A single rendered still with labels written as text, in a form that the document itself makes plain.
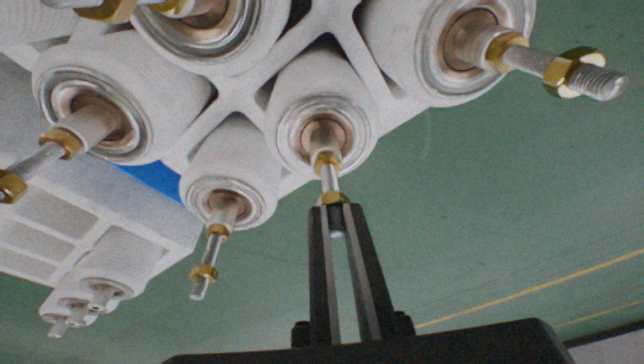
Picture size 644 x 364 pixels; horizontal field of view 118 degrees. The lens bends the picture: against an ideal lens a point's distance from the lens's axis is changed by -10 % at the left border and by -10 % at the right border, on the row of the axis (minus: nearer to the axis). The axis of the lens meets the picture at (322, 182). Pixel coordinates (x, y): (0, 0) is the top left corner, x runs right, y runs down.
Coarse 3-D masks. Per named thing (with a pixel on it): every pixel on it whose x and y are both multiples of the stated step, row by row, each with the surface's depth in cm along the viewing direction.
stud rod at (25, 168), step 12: (48, 144) 12; (24, 156) 11; (36, 156) 11; (48, 156) 11; (60, 156) 12; (12, 168) 10; (24, 168) 10; (36, 168) 11; (24, 180) 10; (0, 192) 9
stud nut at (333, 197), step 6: (330, 192) 12; (336, 192) 12; (324, 198) 11; (330, 198) 11; (336, 198) 11; (342, 198) 11; (348, 198) 12; (318, 204) 12; (324, 204) 11; (330, 204) 11; (336, 204) 11; (342, 204) 11
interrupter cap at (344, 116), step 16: (304, 96) 15; (320, 96) 15; (336, 96) 15; (288, 112) 15; (304, 112) 16; (320, 112) 16; (336, 112) 16; (352, 112) 16; (288, 128) 16; (304, 128) 17; (336, 128) 17; (352, 128) 17; (368, 128) 17; (288, 144) 17; (304, 144) 18; (352, 144) 18; (368, 144) 18; (288, 160) 18; (304, 160) 18; (352, 160) 19
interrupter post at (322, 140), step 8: (320, 128) 17; (328, 128) 17; (312, 136) 17; (320, 136) 16; (328, 136) 16; (336, 136) 17; (312, 144) 16; (320, 144) 15; (328, 144) 15; (336, 144) 16; (312, 152) 15; (320, 152) 15; (336, 152) 15; (312, 160) 15
